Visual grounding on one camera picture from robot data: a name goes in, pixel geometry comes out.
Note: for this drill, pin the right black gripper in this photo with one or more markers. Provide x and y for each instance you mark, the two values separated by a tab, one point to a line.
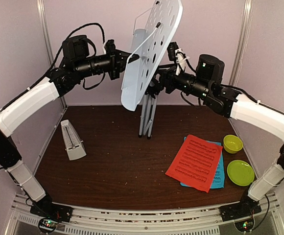
167	75

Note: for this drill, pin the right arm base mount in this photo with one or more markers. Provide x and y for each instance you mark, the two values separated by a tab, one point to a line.
243	216

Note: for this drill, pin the right aluminium corner post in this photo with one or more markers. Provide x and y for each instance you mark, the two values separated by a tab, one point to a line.
242	41

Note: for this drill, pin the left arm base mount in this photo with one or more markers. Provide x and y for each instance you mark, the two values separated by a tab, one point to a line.
50	219

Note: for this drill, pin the green plate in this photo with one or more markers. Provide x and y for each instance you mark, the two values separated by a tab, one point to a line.
240	173

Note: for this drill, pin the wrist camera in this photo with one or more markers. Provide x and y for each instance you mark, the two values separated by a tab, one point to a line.
109	47
176	55

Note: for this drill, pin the aluminium corner post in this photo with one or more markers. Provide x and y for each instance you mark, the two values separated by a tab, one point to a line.
242	41
43	22

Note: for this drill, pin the aluminium front rail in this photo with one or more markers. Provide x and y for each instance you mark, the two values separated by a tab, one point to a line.
191	221

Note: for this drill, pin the left aluminium corner post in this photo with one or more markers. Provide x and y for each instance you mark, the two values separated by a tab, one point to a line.
43	22

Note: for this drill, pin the green bowl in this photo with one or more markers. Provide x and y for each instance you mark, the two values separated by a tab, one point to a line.
232	144

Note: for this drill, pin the red sheet music mat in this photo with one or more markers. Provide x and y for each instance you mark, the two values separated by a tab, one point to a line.
193	162

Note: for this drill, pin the grey music stand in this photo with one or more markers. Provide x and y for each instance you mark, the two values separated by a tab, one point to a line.
150	44

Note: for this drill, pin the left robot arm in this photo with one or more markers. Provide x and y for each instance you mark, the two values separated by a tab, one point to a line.
80	60

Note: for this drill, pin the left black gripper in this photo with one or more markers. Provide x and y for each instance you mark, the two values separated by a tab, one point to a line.
118	62

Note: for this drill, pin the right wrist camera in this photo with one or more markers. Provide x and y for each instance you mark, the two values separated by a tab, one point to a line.
176	55

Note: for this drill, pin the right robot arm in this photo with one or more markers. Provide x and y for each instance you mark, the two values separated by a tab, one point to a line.
233	103

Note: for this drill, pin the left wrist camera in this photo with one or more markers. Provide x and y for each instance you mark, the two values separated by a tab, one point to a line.
109	47

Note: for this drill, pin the grey metronome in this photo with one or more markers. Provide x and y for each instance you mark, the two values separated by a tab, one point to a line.
73	144

